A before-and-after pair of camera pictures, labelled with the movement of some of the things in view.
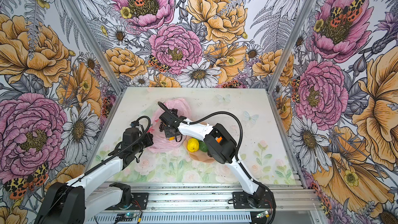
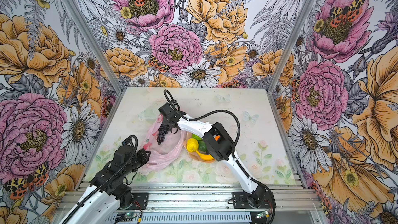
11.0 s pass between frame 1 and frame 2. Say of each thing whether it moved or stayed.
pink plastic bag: moved
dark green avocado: stayed
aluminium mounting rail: stayed
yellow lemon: stayed
